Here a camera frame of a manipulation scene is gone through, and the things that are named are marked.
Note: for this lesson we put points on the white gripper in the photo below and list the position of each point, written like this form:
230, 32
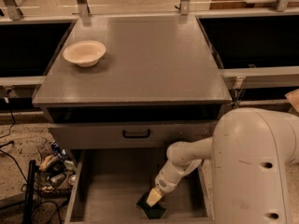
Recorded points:
165, 182

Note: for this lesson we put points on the green yellow sponge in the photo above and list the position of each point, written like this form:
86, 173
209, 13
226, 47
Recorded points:
151, 212

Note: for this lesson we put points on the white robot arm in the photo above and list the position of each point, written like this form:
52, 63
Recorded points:
248, 151

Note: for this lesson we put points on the grey open middle drawer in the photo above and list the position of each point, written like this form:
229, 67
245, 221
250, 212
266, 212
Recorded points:
110, 182

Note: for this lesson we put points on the grey top drawer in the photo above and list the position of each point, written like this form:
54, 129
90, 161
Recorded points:
109, 134

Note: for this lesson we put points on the grey cabinet with counter top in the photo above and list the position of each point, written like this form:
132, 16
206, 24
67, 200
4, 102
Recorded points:
154, 69

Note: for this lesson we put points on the white bowl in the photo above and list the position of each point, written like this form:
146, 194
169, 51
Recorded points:
85, 53

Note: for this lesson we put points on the black drawer handle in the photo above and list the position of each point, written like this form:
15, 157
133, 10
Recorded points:
142, 135

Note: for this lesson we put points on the wire basket of clutter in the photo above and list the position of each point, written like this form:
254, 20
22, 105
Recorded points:
56, 174

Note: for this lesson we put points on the black stand post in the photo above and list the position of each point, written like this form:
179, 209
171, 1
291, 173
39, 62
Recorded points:
29, 193

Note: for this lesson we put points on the metal rail frame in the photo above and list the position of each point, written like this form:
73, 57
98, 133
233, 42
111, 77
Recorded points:
27, 11

